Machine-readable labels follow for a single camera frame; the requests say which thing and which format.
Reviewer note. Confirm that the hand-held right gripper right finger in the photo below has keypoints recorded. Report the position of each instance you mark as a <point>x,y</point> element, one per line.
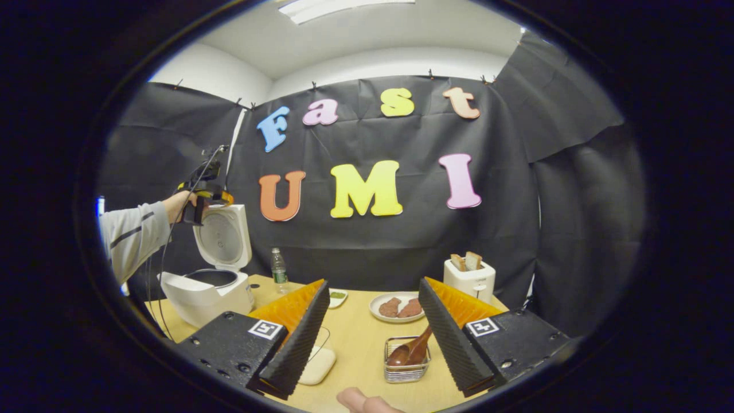
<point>450,338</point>

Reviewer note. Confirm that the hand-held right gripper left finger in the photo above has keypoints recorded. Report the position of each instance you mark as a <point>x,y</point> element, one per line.
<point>298,338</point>

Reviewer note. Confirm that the brown wooden spoon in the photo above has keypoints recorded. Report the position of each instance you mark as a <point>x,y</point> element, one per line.
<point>418,347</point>

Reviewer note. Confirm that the white rice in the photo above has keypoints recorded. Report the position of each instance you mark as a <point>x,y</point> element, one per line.
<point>318,367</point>

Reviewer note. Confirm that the white rice cooker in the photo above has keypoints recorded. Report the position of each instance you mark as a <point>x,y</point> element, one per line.
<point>206,298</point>

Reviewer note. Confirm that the brown meat piece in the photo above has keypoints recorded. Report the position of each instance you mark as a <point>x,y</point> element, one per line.
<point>390,308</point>
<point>410,308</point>

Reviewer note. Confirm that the white toaster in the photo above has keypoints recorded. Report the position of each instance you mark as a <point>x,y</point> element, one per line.
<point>467,284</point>

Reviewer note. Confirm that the white divided grain dish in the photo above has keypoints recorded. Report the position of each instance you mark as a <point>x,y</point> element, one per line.
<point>338,297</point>

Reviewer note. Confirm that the clear plastic water bottle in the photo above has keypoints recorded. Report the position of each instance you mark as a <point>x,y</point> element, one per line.
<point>279,272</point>

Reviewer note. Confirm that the white round plate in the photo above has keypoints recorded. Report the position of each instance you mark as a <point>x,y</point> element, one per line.
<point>381,315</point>

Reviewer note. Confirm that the toast slice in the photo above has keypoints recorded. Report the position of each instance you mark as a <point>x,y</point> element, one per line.
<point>457,263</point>
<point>473,261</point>

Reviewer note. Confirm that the computer monitor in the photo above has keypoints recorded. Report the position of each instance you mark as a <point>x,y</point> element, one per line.
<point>101,209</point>

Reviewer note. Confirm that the long ceiling light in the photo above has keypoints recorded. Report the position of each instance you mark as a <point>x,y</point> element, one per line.
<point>344,8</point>

